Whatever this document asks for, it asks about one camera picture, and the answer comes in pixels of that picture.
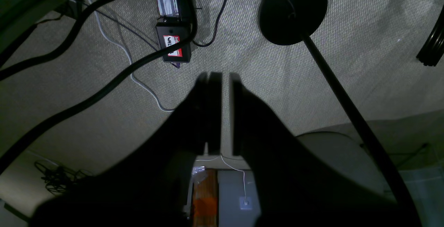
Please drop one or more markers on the black lamp pole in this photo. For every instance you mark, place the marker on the black lamp pole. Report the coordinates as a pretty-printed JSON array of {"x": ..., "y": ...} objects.
[{"x": 382, "y": 159}]

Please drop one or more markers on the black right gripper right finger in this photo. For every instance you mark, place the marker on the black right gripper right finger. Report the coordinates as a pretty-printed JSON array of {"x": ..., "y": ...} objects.
[{"x": 294, "y": 187}]

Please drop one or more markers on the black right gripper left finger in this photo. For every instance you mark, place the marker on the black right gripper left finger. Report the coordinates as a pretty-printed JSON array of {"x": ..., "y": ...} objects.
[{"x": 149, "y": 187}]

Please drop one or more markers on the black round lamp base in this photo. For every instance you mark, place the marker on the black round lamp base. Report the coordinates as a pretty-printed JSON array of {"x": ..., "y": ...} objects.
[{"x": 281, "y": 22}]

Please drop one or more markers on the black power adapter box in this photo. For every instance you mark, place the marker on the black power adapter box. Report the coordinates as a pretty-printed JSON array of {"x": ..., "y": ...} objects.
[{"x": 169, "y": 34}]

